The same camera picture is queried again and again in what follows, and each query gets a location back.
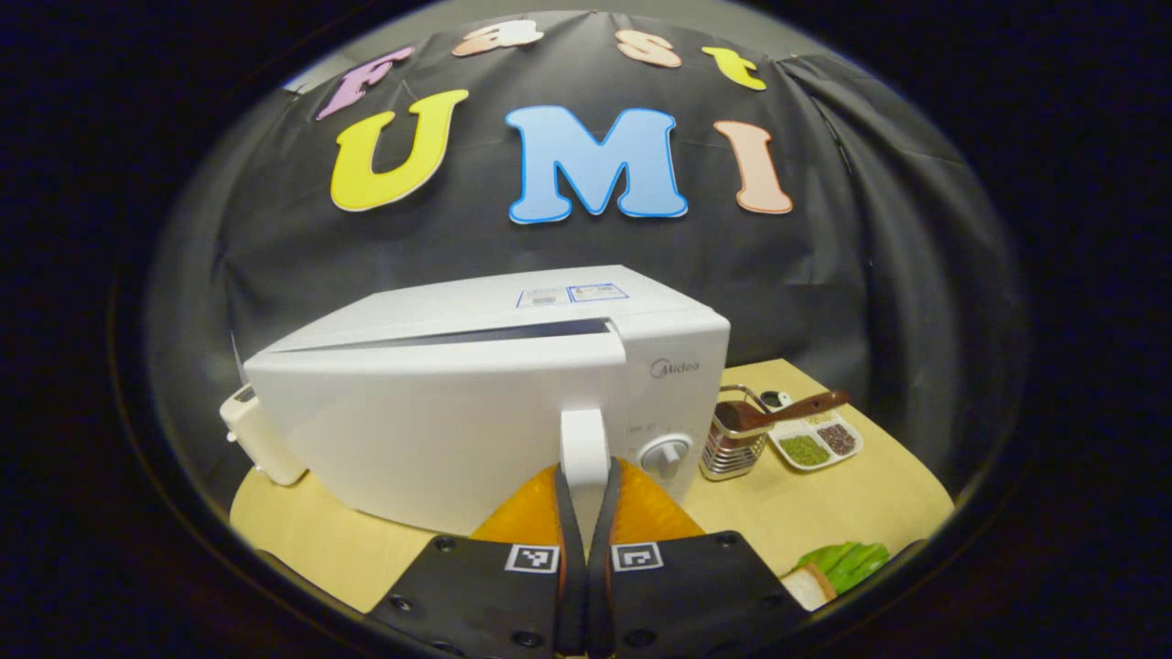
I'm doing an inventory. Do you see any black backdrop cloth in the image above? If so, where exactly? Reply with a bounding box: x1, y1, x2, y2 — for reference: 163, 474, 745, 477
146, 9, 1026, 513

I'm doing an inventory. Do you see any white toaster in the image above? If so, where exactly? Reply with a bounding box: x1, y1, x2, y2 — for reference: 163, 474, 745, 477
220, 384, 308, 486

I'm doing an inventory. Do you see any metal wire basket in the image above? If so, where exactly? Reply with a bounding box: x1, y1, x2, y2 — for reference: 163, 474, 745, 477
700, 384, 770, 481

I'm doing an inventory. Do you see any brown wooden spoon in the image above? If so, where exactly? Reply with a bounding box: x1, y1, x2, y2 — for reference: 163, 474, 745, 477
714, 391, 851, 433

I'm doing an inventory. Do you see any lettuce sandwich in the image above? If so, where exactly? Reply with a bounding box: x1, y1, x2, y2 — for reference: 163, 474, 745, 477
780, 542, 891, 612

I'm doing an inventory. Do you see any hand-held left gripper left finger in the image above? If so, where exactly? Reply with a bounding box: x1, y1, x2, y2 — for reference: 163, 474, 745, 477
366, 462, 588, 658

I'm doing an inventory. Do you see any white divided dish of beans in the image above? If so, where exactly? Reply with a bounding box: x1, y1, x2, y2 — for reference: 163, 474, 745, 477
760, 392, 863, 472

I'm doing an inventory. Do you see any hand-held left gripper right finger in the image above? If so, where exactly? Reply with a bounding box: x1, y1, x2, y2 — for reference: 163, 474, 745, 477
586, 458, 807, 658

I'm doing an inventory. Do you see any white microwave oven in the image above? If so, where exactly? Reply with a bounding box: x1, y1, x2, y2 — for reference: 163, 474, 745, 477
243, 265, 732, 536

